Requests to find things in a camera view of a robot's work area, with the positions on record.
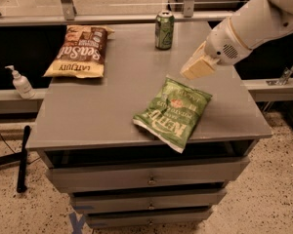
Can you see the metal railing frame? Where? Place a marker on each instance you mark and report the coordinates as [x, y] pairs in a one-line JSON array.
[[52, 12]]

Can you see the middle grey drawer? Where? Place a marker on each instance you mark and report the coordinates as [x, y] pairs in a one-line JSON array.
[[147, 201]]

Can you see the white pump bottle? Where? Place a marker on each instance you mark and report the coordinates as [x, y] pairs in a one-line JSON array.
[[21, 84]]

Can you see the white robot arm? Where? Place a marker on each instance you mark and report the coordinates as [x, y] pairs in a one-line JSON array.
[[268, 20]]

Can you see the grey drawer cabinet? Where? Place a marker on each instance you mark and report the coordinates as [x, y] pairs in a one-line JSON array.
[[143, 145]]

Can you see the top grey drawer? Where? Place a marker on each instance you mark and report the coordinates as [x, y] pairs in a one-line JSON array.
[[145, 175]]

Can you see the brown sea salt chip bag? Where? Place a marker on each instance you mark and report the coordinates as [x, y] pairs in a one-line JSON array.
[[82, 54]]

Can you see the green soda can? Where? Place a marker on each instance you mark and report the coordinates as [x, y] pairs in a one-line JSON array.
[[164, 29]]

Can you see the bottom grey drawer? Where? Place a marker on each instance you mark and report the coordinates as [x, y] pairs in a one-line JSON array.
[[147, 217]]

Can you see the black stand leg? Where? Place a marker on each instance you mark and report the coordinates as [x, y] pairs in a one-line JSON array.
[[20, 157]]

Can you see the grey drawer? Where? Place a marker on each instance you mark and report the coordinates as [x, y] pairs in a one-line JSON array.
[[145, 175], [147, 201], [147, 217]]

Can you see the metal clamp bracket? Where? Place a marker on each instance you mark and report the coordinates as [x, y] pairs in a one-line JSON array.
[[283, 79]]

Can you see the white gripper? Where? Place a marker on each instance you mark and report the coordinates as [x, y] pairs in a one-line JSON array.
[[222, 45]]

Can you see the green jalapeno chip bag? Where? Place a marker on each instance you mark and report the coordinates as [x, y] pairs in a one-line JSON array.
[[174, 113]]

